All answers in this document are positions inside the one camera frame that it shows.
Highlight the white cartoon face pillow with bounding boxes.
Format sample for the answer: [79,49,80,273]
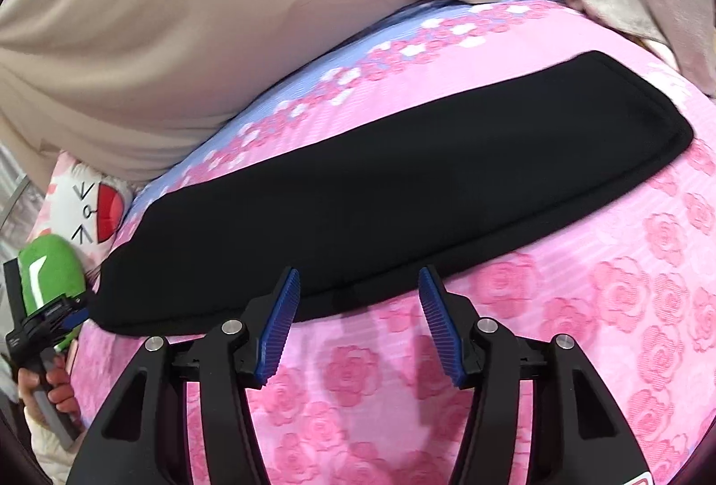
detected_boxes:
[34,149,138,273]

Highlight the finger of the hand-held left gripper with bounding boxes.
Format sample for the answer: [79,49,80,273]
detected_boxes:
[63,294,91,330]

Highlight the green pillow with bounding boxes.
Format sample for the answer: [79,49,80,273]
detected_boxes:
[17,233,87,352]

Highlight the black pants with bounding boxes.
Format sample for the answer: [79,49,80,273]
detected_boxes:
[89,50,695,337]

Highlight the person's left forearm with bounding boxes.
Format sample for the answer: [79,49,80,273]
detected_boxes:
[22,404,85,485]

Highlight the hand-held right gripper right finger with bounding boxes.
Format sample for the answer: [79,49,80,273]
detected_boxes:
[418,265,655,485]

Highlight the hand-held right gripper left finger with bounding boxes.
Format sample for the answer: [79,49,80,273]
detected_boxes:
[66,267,303,485]

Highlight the pink floral bedsheet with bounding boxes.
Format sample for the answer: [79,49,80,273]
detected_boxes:
[70,0,716,485]

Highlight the silver curtain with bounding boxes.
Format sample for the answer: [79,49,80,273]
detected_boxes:
[0,138,51,262]

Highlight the beige cloth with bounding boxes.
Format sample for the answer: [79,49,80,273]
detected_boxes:
[0,0,560,184]

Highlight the person's left hand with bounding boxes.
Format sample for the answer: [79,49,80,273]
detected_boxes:
[17,355,85,431]

